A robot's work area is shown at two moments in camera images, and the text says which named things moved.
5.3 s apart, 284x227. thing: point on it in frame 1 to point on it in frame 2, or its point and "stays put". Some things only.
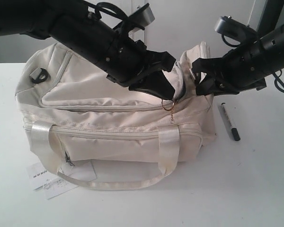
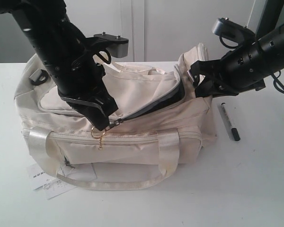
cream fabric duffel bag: x=94 y=133 stays put
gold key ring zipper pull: x=172 y=121 to x=100 y=147
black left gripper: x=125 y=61 to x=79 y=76
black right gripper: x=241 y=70 stays put
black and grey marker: x=234 y=129 stays put
